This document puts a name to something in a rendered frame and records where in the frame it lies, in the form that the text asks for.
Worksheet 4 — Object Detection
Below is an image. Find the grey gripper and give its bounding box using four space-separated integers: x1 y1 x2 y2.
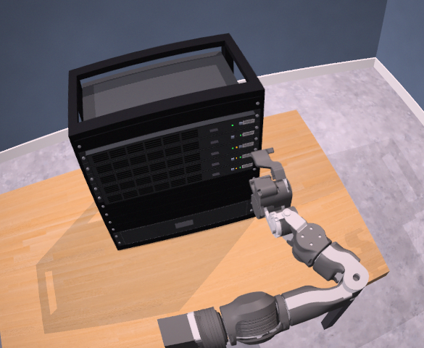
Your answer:
249 148 293 234

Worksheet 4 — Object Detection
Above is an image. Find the black server rack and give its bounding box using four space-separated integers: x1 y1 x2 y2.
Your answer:
68 33 265 250

